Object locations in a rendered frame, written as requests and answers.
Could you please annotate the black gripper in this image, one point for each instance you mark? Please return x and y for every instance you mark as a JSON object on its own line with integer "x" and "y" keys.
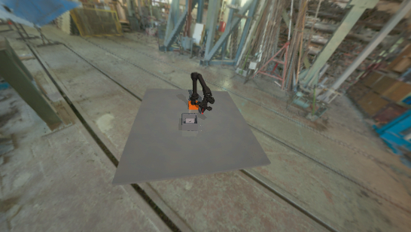
{"x": 206, "y": 107}

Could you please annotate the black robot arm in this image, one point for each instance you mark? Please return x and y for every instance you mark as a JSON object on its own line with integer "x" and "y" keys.
{"x": 205, "y": 89}

